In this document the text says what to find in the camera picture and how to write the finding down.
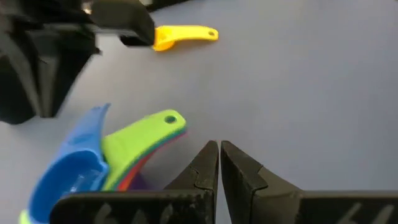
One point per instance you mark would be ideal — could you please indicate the green measuring cup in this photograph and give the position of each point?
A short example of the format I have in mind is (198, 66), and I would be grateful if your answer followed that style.
(140, 137)

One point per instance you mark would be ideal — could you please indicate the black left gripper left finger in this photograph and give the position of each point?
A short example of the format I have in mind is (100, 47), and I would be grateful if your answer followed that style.
(192, 186)

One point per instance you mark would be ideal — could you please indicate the yellow measuring cup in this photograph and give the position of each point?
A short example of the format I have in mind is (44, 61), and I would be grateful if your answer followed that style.
(186, 32)

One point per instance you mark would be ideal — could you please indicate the blue measuring cup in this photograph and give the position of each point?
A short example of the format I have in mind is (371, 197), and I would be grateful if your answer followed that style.
(77, 161)

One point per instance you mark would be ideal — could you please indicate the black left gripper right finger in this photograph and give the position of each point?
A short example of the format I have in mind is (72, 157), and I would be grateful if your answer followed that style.
(248, 193)

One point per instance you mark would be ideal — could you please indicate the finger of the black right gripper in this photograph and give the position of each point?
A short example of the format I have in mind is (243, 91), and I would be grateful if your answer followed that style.
(37, 77)
(130, 18)

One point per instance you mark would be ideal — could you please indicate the red measuring cup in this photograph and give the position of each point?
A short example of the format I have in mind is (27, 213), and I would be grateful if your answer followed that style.
(132, 177)

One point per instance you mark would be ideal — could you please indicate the teal measuring cup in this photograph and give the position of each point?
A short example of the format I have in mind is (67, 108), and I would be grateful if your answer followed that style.
(168, 139)

